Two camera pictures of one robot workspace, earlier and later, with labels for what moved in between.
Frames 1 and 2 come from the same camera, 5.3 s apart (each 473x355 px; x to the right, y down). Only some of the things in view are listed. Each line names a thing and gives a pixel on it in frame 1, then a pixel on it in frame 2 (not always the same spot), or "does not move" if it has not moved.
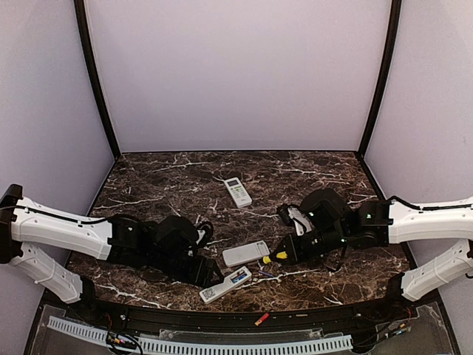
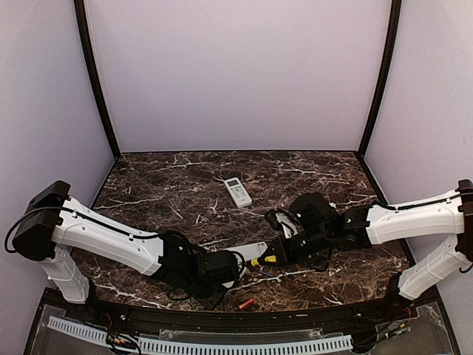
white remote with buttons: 238,192 does not move
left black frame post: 86,37 does not move
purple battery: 266,274 does not move
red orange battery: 264,317 to 246,303
